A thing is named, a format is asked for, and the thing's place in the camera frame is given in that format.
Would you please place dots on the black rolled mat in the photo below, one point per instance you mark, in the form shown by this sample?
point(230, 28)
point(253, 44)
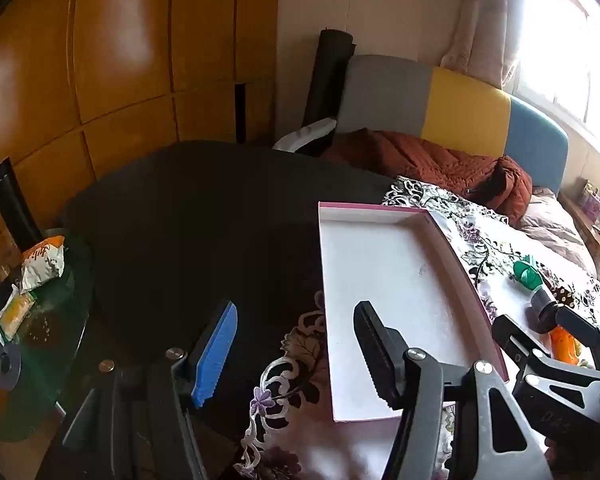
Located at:
point(327, 75)

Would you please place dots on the window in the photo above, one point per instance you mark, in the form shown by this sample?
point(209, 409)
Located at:
point(570, 50)

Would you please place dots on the grey yellow blue headboard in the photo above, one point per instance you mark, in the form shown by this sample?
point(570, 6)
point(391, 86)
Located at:
point(460, 105)

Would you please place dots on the grey black plastic spool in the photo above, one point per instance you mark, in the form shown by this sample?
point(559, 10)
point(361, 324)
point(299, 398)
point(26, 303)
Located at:
point(545, 305)

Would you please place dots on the wooden wardrobe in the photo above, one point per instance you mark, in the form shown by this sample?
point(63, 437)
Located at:
point(120, 35)

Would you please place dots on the dark brown carved ornament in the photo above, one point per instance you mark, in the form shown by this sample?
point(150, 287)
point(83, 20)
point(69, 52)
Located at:
point(562, 295)

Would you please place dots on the orange white snack packet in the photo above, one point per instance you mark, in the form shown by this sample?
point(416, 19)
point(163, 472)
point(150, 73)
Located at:
point(42, 260)

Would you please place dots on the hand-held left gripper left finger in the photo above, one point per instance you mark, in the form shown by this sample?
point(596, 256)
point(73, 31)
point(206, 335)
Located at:
point(215, 355)

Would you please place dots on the beige curtain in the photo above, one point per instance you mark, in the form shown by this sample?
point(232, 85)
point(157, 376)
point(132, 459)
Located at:
point(480, 20)

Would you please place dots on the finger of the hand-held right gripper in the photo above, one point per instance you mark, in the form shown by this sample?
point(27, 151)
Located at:
point(580, 325)
point(510, 335)

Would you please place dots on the grey disc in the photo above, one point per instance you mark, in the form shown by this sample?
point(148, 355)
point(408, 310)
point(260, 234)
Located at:
point(7, 367)

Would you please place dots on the rust brown blanket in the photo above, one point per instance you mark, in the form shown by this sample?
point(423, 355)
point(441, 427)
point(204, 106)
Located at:
point(430, 160)

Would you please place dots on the purple package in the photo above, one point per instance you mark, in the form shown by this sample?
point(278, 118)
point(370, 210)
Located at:
point(592, 202)

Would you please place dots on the pink-rimmed white cardboard box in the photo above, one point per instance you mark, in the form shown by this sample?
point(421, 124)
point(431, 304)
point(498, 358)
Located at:
point(380, 270)

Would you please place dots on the yellow packet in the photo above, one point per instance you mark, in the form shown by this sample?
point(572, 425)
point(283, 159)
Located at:
point(15, 312)

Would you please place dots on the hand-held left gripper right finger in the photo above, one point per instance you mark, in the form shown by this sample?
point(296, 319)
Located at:
point(380, 355)

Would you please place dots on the white cloth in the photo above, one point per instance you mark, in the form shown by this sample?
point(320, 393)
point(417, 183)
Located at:
point(305, 135)

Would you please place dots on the pale pink duvet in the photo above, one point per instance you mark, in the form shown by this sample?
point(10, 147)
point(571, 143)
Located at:
point(555, 225)

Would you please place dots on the orange plastic blocks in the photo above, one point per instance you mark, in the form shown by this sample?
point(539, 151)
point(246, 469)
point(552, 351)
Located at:
point(562, 347)

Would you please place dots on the wooden bedside shelf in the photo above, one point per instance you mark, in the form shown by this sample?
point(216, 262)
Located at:
point(597, 240)

